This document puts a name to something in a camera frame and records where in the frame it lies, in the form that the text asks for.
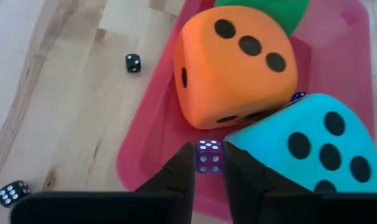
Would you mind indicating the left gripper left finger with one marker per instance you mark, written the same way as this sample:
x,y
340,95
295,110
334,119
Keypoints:
x,y
179,174

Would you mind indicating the green foam die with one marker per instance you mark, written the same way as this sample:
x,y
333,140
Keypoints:
x,y
269,12

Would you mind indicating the orange foam die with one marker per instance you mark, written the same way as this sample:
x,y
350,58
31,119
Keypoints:
x,y
222,87

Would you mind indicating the small purple die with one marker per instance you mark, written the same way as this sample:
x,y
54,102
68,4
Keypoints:
x,y
208,157
298,96

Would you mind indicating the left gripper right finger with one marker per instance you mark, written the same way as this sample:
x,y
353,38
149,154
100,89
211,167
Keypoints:
x,y
247,193

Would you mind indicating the small black die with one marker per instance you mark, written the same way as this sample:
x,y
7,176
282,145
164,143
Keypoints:
x,y
133,63
12,193

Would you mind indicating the cyan foam die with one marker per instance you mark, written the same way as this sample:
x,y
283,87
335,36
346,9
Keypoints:
x,y
269,124

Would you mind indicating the pink plastic bin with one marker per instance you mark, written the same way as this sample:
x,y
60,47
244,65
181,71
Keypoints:
x,y
151,140

